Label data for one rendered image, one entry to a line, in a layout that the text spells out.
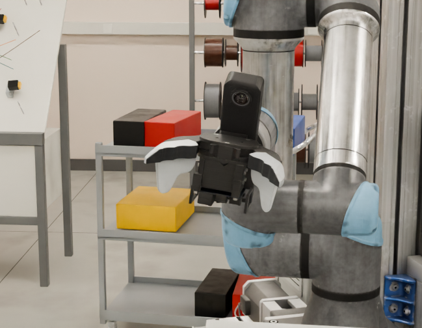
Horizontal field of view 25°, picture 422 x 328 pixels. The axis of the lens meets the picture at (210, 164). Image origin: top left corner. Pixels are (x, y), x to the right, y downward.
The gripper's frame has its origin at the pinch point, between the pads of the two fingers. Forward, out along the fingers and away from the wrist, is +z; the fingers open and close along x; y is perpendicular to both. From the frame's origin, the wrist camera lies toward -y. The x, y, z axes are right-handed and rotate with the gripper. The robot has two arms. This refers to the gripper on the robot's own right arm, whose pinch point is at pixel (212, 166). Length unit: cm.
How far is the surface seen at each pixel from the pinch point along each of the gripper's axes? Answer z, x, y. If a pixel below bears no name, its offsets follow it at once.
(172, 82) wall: -677, 143, 103
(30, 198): -380, 154, 131
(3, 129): -383, 174, 95
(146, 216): -309, 72, 106
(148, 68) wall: -675, 165, 94
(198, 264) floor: -433, 64, 169
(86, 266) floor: -417, 128, 178
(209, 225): -326, 45, 110
